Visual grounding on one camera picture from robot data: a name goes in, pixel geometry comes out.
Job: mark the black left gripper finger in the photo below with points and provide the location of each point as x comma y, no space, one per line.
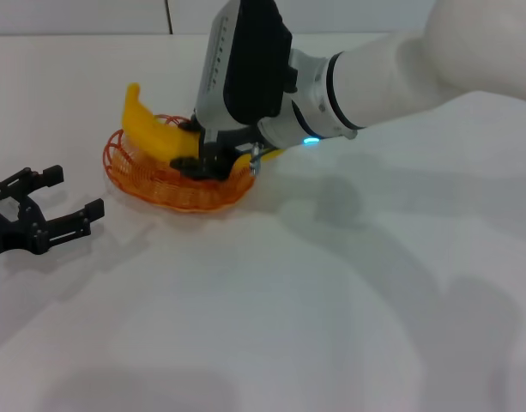
88,210
48,175

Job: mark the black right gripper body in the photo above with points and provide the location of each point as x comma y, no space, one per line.
217,150

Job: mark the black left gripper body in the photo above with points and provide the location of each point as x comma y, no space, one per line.
9,232

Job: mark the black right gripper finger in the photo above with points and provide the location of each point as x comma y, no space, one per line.
189,165
189,126

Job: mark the yellow banana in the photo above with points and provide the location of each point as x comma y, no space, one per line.
151,129

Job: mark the orange woven plastic basket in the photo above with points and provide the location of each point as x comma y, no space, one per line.
159,189

